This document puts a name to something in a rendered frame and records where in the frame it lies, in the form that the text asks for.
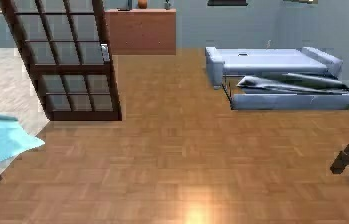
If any brown wooden chest of drawers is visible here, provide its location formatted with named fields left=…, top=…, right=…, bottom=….
left=104, top=8, right=177, bottom=56

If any dark brown glass-paned door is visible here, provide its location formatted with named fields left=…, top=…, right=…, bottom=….
left=0, top=0, right=123, bottom=122

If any pale blue sofa bed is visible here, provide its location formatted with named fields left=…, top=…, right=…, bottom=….
left=204, top=45, right=349, bottom=111

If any light blue cloth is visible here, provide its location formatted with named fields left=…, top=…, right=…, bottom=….
left=0, top=107, right=46, bottom=168

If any silver door handle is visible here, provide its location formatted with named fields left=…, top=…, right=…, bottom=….
left=100, top=43, right=111, bottom=63

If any dark framed wall picture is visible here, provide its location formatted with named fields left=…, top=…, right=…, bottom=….
left=207, top=0, right=249, bottom=7

